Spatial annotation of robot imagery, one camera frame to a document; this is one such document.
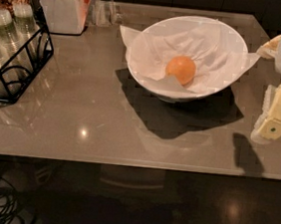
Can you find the white ceramic lidded jar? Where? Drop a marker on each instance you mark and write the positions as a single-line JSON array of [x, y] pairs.
[[66, 16]]

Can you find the stack of clear plastic cups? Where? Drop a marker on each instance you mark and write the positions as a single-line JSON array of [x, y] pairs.
[[27, 26]]

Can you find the white bowl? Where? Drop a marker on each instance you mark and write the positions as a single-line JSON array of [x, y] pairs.
[[188, 34]]

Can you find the orange fruit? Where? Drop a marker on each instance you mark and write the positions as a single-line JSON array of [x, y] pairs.
[[181, 67]]

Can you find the black wire rack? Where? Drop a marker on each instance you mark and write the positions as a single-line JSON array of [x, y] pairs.
[[25, 46]]

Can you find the clear acrylic stand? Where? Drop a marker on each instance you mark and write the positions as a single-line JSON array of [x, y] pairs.
[[103, 12]]

